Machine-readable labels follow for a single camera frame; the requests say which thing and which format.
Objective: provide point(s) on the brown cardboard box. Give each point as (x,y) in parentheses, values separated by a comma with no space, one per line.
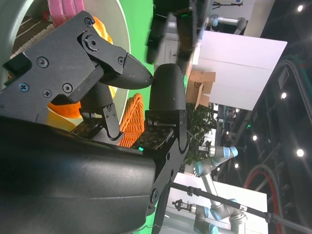
(197,85)

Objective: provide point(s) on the orange bread roll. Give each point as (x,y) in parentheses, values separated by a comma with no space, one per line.
(63,111)

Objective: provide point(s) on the orange wicker basket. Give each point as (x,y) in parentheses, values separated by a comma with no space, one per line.
(132,117)

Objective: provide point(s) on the pale green bowl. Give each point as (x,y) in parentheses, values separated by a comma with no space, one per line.
(122,29)

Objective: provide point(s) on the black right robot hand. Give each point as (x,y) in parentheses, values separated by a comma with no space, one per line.
(61,182)

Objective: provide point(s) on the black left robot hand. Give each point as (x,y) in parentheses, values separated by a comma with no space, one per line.
(158,31)

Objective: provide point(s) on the chocolate cherry cake slice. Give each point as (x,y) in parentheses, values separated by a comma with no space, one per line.
(31,34)

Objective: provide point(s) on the pink cake slice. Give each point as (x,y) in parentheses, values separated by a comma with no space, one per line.
(65,9)

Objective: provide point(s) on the grey industrial robot arm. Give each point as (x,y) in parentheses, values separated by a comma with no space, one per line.
(229,20)

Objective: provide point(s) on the black boom pole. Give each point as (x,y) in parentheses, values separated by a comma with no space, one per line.
(219,199)

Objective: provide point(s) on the green leafy plant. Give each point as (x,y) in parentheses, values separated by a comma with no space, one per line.
(202,122)

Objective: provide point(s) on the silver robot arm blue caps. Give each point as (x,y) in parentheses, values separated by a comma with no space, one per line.
(207,168)
(212,215)

